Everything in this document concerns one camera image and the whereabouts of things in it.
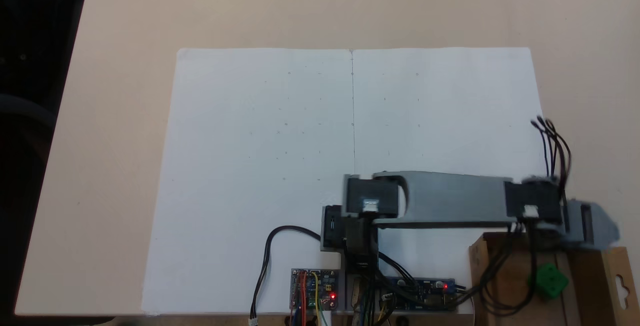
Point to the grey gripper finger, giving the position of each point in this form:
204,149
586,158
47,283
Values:
590,246
606,223

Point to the green dice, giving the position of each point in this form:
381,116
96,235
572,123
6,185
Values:
550,280

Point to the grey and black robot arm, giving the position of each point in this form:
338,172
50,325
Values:
450,198

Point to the brown cardboard box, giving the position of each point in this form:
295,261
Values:
587,286

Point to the blue power circuit board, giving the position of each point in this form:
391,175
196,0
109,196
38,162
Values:
425,291

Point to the white paper sheet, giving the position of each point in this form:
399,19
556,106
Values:
240,166
440,115

